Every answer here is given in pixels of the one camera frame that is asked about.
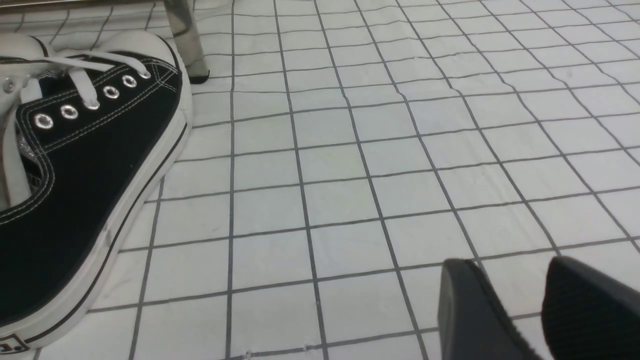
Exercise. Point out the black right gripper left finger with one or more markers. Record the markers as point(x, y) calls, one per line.
point(472, 322)

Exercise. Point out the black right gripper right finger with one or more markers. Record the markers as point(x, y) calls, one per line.
point(588, 315)

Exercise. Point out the silver metal shoe rack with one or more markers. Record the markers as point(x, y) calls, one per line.
point(180, 15)

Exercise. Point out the black canvas lace sneaker right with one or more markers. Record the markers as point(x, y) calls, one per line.
point(86, 137)

